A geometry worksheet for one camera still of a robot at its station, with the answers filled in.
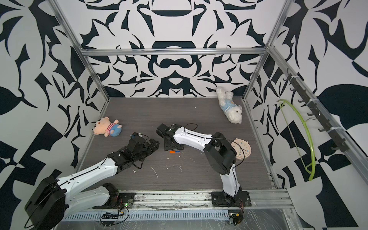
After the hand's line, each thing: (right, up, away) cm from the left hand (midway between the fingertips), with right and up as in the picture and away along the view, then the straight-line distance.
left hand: (155, 143), depth 85 cm
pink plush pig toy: (-35, +9, +9) cm, 37 cm away
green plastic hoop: (+68, +1, -27) cm, 73 cm away
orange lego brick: (+11, -6, +6) cm, 14 cm away
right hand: (+9, -2, +4) cm, 10 cm away
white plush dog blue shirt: (+50, +19, +15) cm, 56 cm away
